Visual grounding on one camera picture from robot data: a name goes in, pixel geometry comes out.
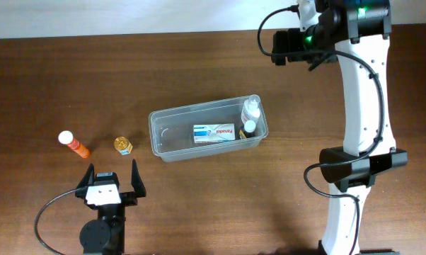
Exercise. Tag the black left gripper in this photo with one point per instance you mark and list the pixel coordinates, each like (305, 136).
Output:
(129, 195)

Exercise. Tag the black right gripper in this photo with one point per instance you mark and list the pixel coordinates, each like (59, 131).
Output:
(279, 46)

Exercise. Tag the white spray bottle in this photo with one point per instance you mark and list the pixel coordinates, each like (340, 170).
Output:
(251, 109)

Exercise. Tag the white blue medicine box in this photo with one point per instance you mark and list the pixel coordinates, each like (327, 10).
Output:
(214, 133)

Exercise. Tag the dark bottle white cap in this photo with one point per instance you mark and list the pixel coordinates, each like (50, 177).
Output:
(247, 130)

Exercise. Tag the clear plastic container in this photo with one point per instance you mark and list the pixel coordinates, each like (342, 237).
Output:
(172, 131)

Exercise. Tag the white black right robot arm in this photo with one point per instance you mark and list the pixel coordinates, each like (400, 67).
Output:
(356, 34)

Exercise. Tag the small gold lid balm jar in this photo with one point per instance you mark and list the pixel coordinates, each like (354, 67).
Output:
(123, 145)

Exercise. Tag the orange tablet tube white cap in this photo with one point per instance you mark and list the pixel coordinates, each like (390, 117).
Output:
(67, 138)

